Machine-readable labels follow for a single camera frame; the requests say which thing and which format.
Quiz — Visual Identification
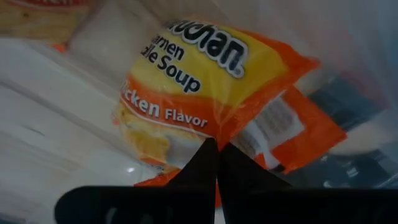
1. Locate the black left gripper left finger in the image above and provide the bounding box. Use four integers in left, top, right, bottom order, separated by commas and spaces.
54, 138, 218, 224

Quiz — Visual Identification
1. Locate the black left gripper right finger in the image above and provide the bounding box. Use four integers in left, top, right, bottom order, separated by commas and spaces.
217, 142, 398, 224

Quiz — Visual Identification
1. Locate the orange chicken noodle pack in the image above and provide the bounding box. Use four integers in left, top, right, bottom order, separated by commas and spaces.
231, 85, 348, 175
0, 0, 94, 52
113, 17, 322, 208

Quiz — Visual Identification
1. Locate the clear plastic bin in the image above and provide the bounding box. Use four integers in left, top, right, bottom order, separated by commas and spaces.
0, 0, 398, 224

